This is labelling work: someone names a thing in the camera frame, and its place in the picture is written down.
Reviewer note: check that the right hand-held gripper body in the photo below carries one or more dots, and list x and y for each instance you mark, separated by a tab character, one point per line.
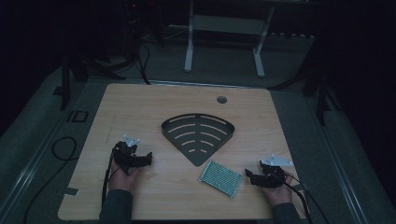
271	174

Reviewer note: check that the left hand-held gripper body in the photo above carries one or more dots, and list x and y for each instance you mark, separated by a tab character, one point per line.
124	155

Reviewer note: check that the green perforated circuit board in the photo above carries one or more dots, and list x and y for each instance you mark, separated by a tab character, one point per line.
220	178

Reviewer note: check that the black slotted corner shelf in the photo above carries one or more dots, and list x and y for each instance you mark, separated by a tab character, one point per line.
198	137

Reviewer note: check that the person's right hand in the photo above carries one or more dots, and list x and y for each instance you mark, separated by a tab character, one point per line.
280	193

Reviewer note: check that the person's left hand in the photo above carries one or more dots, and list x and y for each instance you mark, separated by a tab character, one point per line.
123	180

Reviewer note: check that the grey tape strip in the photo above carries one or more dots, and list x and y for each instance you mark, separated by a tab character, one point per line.
71	191
299	187

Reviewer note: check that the black tripod stand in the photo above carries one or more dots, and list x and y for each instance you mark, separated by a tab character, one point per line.
84	59
314	81

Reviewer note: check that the white metal stand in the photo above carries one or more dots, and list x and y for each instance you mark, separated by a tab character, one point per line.
226	34

